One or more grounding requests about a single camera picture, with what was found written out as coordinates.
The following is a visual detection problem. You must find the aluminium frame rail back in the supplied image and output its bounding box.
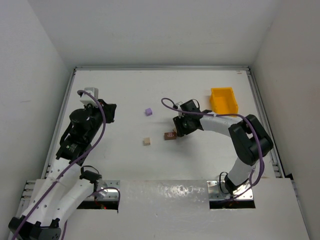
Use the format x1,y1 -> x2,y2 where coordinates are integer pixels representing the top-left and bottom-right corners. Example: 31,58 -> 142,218
74,65 -> 250,71

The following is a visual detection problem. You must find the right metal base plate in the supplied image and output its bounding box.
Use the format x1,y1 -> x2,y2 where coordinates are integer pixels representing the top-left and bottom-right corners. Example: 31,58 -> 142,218
207,179 -> 254,202

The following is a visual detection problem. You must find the aluminium frame rail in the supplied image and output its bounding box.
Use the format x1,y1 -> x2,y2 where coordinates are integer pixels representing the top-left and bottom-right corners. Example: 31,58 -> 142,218
246,68 -> 285,178
40,67 -> 77,179
74,65 -> 250,71

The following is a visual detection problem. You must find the metal base plate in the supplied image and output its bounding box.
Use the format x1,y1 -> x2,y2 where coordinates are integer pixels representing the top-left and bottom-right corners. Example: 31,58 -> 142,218
207,179 -> 254,202
89,180 -> 121,202

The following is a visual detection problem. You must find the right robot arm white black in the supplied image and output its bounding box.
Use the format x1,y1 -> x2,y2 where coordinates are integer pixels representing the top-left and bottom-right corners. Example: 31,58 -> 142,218
173,99 -> 274,195

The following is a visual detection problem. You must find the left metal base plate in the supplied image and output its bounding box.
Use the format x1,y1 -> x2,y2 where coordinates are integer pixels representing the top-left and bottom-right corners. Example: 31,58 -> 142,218
89,180 -> 121,202

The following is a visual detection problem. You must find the yellow plastic bin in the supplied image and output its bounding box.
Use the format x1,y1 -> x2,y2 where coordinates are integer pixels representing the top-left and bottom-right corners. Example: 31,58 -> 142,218
209,87 -> 239,115

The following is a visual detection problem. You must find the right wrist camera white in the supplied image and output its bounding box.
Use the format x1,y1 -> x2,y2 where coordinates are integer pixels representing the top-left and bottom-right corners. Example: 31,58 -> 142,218
175,101 -> 183,108

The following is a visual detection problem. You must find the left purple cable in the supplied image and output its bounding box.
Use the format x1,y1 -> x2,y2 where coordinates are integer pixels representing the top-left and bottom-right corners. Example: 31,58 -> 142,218
12,90 -> 107,240

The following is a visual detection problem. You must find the aluminium frame rail right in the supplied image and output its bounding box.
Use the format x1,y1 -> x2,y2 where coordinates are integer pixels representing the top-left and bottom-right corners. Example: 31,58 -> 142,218
246,68 -> 285,178

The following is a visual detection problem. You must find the dark brown wood block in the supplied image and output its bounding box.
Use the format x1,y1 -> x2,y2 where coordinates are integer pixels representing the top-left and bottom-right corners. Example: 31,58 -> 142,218
164,131 -> 177,141

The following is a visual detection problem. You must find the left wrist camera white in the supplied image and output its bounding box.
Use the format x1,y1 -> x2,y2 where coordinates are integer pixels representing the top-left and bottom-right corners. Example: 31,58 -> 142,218
80,87 -> 99,107

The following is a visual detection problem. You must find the light wood cube block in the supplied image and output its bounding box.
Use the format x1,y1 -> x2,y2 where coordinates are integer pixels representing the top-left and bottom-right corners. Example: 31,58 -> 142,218
143,137 -> 151,146

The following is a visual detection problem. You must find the purple cube block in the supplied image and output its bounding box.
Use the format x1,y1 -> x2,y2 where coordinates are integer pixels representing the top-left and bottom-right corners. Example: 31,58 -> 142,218
145,108 -> 153,117

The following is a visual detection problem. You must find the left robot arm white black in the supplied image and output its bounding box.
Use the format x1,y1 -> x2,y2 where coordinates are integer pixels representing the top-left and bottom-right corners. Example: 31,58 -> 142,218
8,99 -> 117,240

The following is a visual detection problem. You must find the white front cover board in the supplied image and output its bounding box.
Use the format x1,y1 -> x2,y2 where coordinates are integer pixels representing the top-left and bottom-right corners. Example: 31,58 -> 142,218
64,178 -> 309,240

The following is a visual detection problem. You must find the aluminium frame rail left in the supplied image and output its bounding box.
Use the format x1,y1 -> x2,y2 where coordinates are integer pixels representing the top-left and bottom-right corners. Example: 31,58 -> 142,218
40,67 -> 77,179

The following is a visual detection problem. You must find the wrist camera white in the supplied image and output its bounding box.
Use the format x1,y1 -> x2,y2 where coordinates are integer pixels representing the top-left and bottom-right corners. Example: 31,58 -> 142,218
80,87 -> 99,107
175,101 -> 183,108

